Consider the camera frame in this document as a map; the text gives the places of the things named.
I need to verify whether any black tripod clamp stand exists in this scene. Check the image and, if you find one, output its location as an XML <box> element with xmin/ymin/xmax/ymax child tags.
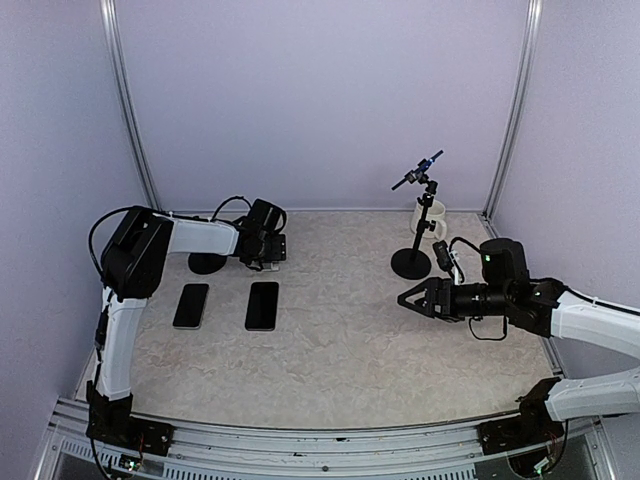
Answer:
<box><xmin>390</xmin><ymin>150</ymin><xmax>444</xmax><ymax>280</ymax></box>

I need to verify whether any aluminium frame post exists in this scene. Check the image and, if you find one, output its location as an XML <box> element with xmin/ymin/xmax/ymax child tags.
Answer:
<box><xmin>100</xmin><ymin>0</ymin><xmax>161</xmax><ymax>210</ymax></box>
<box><xmin>483</xmin><ymin>0</ymin><xmax>544</xmax><ymax>222</ymax></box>

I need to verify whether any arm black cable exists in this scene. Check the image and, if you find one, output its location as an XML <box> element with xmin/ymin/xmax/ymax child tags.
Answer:
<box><xmin>449</xmin><ymin>237</ymin><xmax>640</xmax><ymax>341</ymax></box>
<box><xmin>88</xmin><ymin>195</ymin><xmax>256</xmax><ymax>281</ymax></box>

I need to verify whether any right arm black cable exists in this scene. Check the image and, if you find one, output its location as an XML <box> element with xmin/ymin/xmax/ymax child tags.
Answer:
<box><xmin>449</xmin><ymin>237</ymin><xmax>640</xmax><ymax>341</ymax></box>

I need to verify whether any right aluminium frame post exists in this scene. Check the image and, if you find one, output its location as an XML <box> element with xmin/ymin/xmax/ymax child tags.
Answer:
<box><xmin>483</xmin><ymin>0</ymin><xmax>544</xmax><ymax>222</ymax></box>

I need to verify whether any left aluminium frame post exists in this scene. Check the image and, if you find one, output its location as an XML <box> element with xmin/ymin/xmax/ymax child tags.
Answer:
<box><xmin>100</xmin><ymin>0</ymin><xmax>161</xmax><ymax>210</ymax></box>

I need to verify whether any white mug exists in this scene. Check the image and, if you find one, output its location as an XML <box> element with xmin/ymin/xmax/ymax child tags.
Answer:
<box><xmin>410</xmin><ymin>200</ymin><xmax>448</xmax><ymax>241</ymax></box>

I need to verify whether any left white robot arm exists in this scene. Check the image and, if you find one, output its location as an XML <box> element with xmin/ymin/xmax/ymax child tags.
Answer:
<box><xmin>87</xmin><ymin>199</ymin><xmax>287</xmax><ymax>447</ymax></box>

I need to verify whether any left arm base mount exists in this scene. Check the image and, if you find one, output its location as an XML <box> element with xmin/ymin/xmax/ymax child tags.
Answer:
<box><xmin>86</xmin><ymin>416</ymin><xmax>175</xmax><ymax>457</ymax></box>

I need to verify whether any black round-base phone stand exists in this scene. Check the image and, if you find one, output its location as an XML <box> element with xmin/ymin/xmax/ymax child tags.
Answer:
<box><xmin>188</xmin><ymin>253</ymin><xmax>227</xmax><ymax>276</ymax></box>

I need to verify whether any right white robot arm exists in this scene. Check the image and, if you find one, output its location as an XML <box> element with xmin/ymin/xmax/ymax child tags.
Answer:
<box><xmin>397</xmin><ymin>238</ymin><xmax>639</xmax><ymax>444</ymax></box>

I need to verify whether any white wedge phone stand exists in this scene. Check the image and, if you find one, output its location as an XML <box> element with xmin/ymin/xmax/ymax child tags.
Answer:
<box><xmin>248</xmin><ymin>261</ymin><xmax>280</xmax><ymax>272</ymax></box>

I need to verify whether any front aluminium rail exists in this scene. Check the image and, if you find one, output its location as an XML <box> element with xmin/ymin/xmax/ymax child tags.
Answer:
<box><xmin>32</xmin><ymin>399</ymin><xmax>620</xmax><ymax>479</ymax></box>

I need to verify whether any black phone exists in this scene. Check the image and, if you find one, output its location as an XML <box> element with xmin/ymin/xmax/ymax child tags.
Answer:
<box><xmin>245</xmin><ymin>282</ymin><xmax>279</xmax><ymax>332</ymax></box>
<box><xmin>172</xmin><ymin>283</ymin><xmax>209</xmax><ymax>330</ymax></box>

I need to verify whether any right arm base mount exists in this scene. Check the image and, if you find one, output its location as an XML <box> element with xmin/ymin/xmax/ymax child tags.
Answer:
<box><xmin>477</xmin><ymin>414</ymin><xmax>565</xmax><ymax>455</ymax></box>

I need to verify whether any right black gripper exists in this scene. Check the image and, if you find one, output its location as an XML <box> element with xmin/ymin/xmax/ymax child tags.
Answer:
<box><xmin>399</xmin><ymin>276</ymin><xmax>512</xmax><ymax>322</ymax></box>

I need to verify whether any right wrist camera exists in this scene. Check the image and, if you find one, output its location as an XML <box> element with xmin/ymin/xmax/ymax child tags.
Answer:
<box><xmin>432</xmin><ymin>240</ymin><xmax>465</xmax><ymax>285</ymax></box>

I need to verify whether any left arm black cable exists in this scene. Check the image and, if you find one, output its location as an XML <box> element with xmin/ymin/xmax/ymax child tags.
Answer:
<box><xmin>88</xmin><ymin>195</ymin><xmax>256</xmax><ymax>281</ymax></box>

